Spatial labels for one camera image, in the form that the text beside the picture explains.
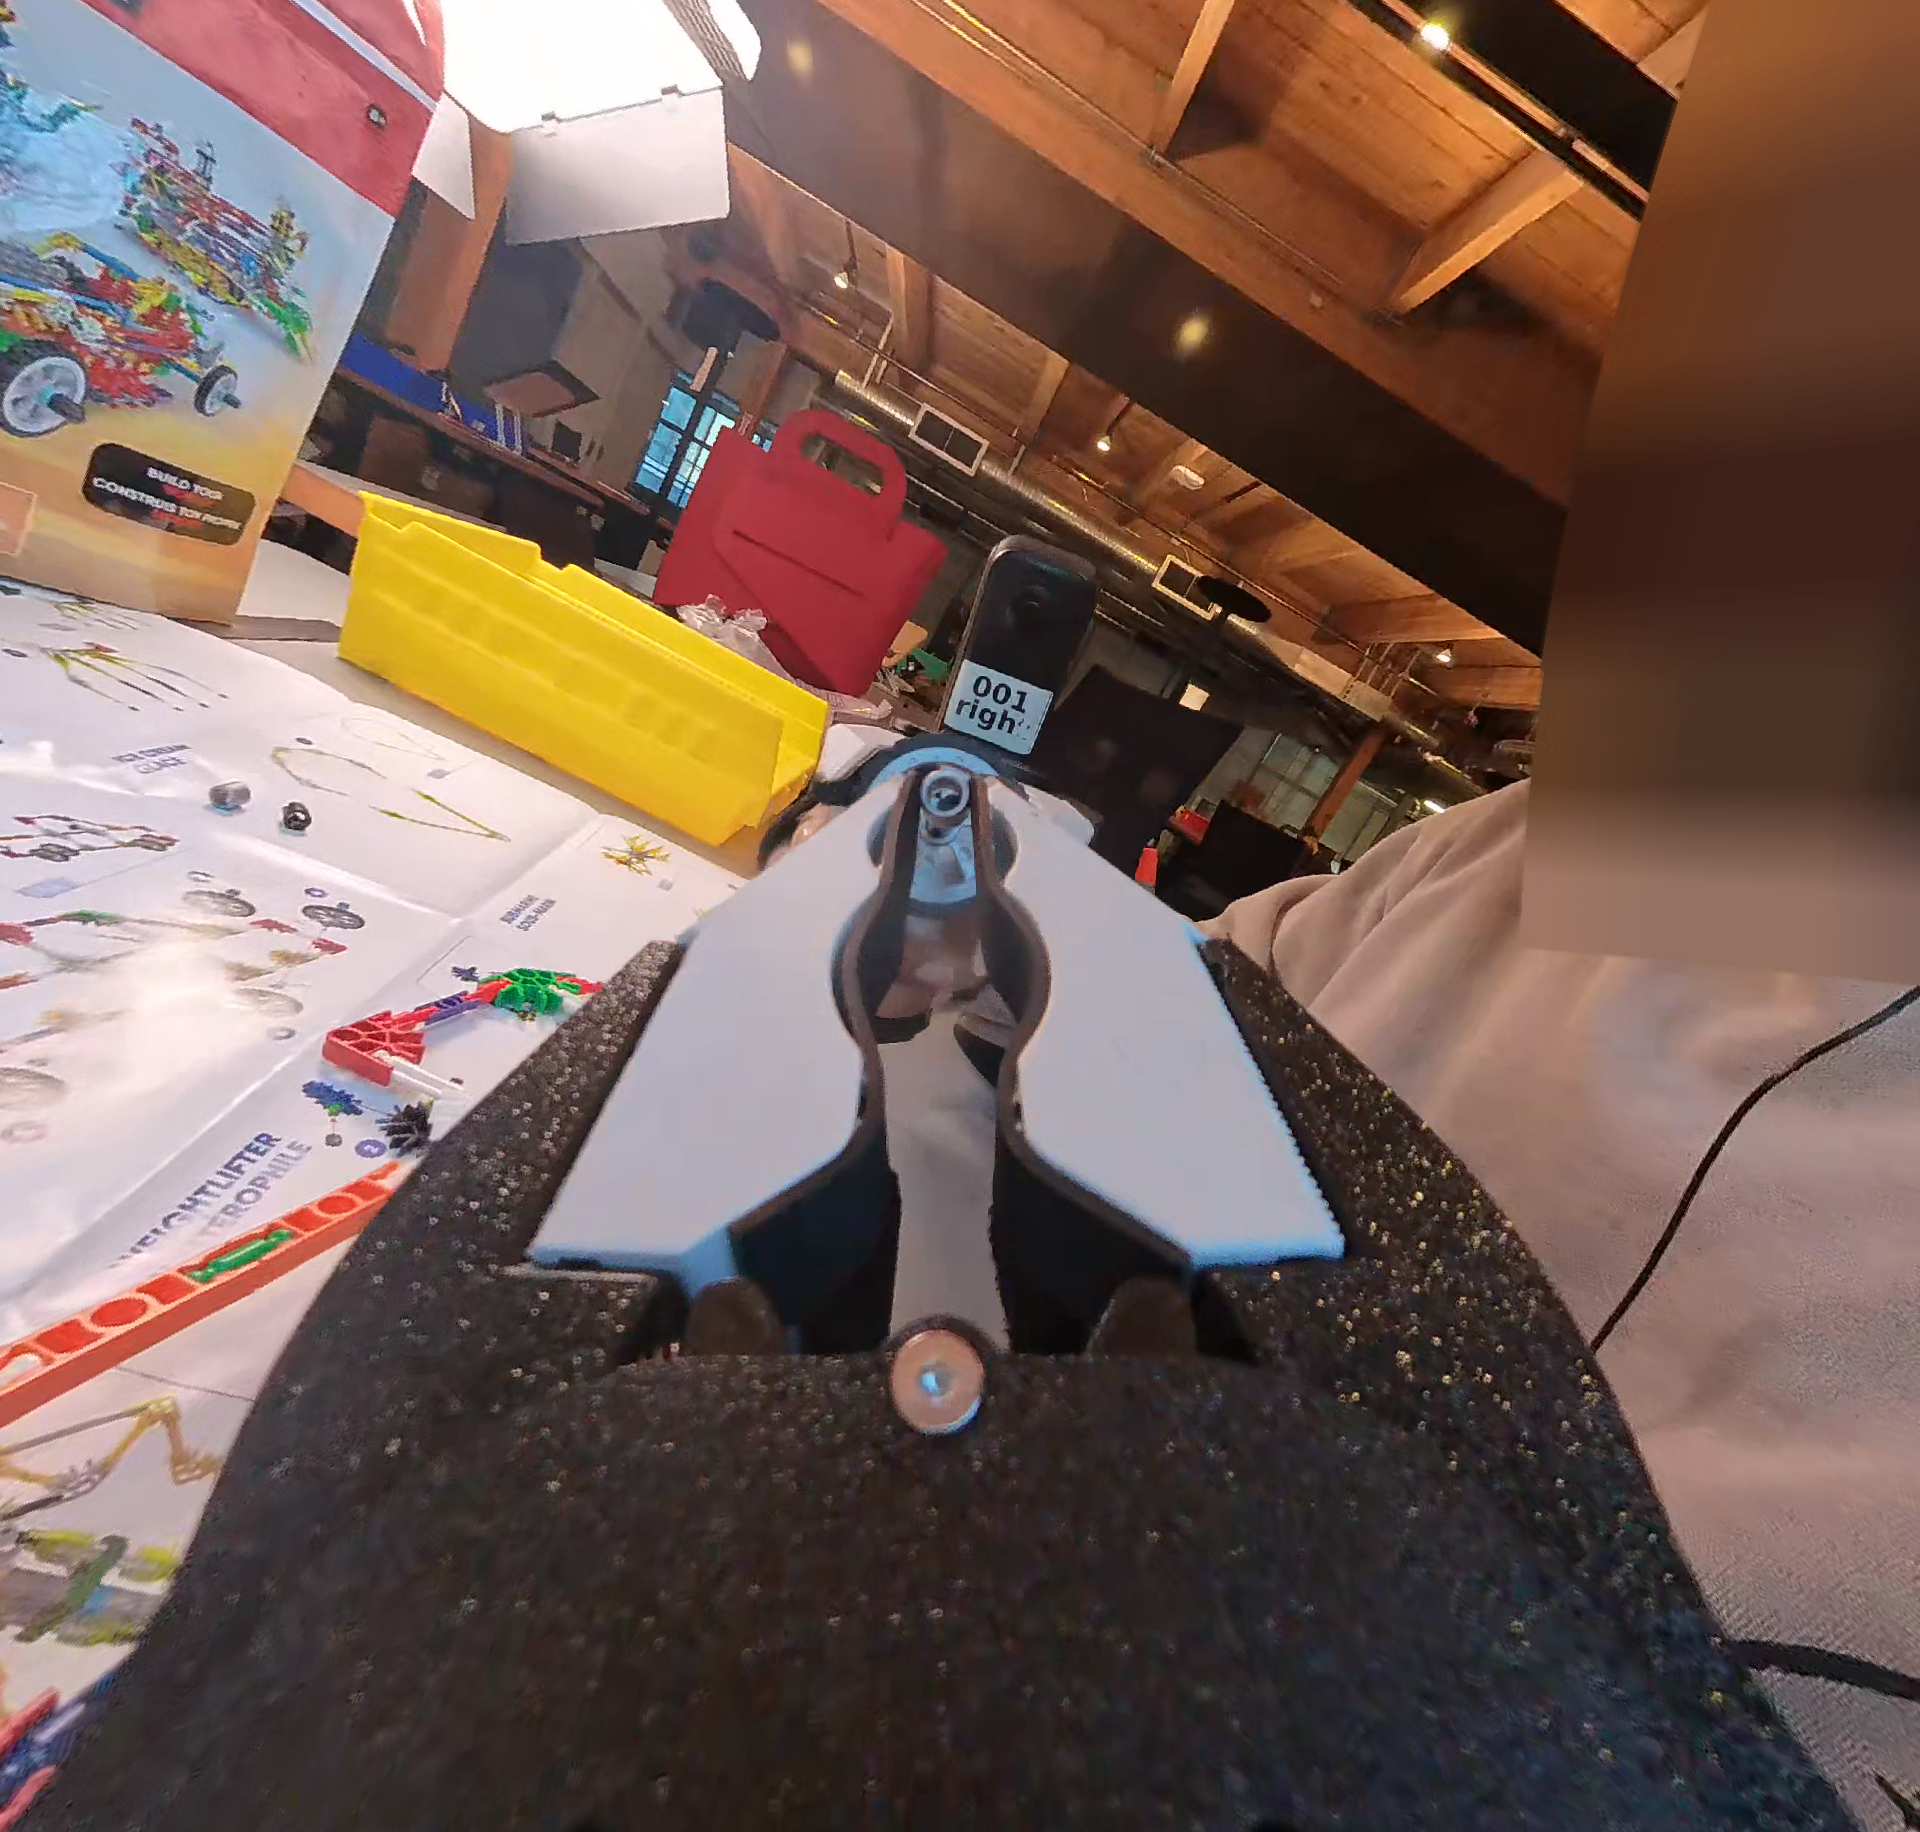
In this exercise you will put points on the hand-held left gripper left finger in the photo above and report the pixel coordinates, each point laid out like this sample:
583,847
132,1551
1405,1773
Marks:
706,1113

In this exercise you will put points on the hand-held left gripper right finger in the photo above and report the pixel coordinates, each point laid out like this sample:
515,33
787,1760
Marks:
1186,1113

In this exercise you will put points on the colourful rod and connector model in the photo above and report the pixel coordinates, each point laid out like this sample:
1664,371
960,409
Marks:
376,1048

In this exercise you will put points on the red carry case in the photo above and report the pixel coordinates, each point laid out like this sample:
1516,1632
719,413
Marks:
797,559

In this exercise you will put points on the clear plastic bag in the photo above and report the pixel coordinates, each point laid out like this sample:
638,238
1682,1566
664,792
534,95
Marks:
730,628

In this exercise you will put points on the yellow plastic bin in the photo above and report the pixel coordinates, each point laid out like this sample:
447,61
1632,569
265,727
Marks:
541,646

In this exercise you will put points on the white instruction sheet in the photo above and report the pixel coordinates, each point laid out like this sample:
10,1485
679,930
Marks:
181,932

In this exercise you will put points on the white light panel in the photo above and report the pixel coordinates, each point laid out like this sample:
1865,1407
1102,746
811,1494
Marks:
616,167

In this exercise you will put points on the blue crate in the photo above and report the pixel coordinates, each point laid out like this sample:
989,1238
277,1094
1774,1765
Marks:
392,369

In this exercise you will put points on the colourful cardboard toy box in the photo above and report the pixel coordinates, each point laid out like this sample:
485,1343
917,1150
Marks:
181,272

